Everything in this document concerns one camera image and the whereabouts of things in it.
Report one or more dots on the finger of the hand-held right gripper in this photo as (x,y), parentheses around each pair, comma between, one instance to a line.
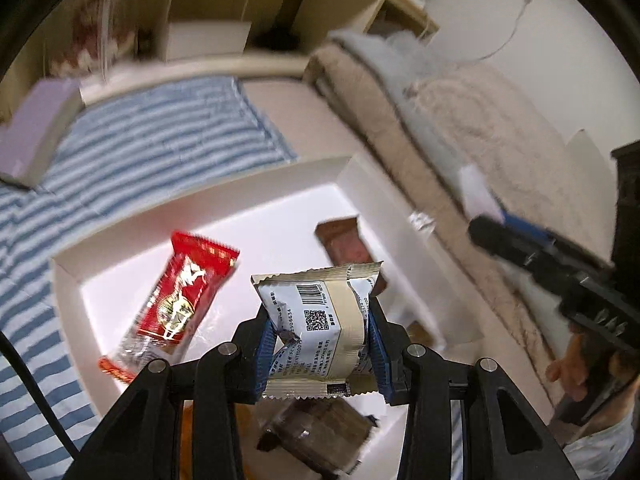
(505,242)
(527,227)

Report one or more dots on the clear plastic storage container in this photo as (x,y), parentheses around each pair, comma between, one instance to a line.
(95,35)

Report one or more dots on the beige fluffy blanket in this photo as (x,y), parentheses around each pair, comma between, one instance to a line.
(500,135)

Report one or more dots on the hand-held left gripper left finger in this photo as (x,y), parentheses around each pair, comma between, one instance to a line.
(265,360)

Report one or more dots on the brown snack packet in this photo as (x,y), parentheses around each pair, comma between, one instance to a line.
(345,247)

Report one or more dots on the blue striped blanket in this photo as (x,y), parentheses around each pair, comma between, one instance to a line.
(150,135)

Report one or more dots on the purple box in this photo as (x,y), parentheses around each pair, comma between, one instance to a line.
(35,130)

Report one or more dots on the red snack packet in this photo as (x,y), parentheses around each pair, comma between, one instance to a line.
(175,300)

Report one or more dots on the white shelf box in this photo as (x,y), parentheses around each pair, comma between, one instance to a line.
(205,40)

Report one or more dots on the white cardboard box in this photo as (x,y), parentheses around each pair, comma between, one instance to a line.
(280,210)

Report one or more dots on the person's right hand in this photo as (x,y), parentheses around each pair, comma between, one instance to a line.
(565,372)

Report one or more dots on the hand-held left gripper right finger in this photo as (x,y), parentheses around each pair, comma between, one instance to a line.
(380,360)

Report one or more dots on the grey blanket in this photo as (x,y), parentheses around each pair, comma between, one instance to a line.
(395,65)

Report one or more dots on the white beige snack packet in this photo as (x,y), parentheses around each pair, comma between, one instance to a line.
(320,330)

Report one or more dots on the wooden shelf unit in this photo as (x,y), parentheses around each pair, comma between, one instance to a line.
(225,5)

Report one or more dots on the white paper tissue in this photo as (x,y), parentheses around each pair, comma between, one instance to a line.
(477,190)

